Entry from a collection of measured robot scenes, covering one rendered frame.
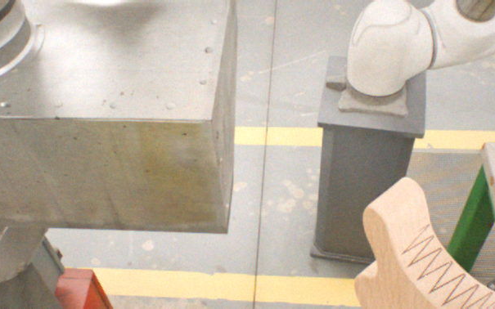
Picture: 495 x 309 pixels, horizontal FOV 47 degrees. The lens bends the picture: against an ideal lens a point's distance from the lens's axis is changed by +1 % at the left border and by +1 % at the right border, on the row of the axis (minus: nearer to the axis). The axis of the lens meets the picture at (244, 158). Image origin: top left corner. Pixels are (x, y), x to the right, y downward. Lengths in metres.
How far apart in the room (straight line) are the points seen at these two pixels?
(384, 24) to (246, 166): 1.09
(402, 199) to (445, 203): 1.78
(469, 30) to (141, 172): 1.13
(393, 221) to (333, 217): 1.38
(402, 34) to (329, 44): 1.47
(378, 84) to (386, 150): 0.21
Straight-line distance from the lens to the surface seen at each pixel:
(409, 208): 0.51
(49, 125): 0.42
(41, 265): 1.29
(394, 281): 0.59
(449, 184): 2.35
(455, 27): 1.46
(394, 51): 1.43
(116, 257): 2.17
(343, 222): 1.90
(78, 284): 1.42
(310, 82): 2.67
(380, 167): 1.66
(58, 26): 0.50
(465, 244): 1.41
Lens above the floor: 1.80
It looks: 50 degrees down
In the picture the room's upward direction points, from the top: 5 degrees counter-clockwise
